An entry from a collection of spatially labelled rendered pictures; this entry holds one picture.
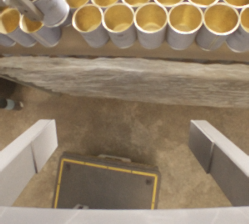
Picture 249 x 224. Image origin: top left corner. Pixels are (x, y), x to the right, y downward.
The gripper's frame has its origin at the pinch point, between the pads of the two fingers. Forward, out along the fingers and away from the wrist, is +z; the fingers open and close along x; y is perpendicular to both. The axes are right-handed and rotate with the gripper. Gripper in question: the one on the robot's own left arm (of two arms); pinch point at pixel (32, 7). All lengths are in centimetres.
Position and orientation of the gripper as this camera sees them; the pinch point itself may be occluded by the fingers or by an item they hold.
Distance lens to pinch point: 38.5
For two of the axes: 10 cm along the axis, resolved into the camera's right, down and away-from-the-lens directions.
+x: 1.0, -9.9, 1.4
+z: 1.6, 1.6, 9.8
